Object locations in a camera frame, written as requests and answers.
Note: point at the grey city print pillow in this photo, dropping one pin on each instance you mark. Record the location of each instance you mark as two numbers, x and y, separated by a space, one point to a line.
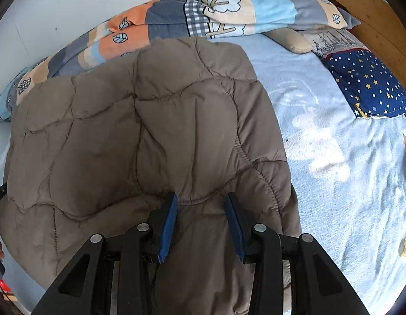
337 41

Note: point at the light blue fleece blanket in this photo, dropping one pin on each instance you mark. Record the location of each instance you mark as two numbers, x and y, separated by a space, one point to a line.
337 187

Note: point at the olive brown puffer jacket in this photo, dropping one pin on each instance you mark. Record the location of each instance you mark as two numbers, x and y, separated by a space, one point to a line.
124 121

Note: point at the patchwork printed quilt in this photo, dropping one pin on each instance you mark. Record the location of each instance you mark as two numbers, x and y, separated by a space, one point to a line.
140 29

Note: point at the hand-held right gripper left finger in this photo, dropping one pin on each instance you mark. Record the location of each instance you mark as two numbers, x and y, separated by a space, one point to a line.
165 236

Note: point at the wooden headboard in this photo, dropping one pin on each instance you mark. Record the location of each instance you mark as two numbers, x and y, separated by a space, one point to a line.
370 10

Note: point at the beige pillow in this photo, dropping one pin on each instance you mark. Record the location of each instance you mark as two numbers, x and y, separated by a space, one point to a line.
293 41

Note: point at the navy star print pillow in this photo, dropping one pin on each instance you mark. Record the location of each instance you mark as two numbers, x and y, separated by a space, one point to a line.
370 82

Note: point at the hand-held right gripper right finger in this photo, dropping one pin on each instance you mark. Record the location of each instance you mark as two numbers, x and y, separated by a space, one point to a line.
237 233

